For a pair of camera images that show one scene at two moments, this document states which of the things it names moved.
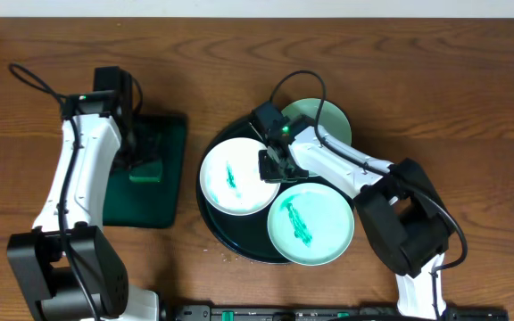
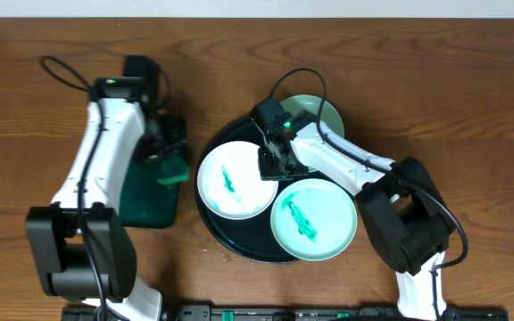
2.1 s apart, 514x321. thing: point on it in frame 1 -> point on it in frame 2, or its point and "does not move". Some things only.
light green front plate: (310, 224) does not move
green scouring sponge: (149, 172) -> (174, 170)
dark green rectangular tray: (140, 204) does not move
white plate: (230, 177) does not move
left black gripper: (136, 157) -> (168, 145)
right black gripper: (268, 174) does not move
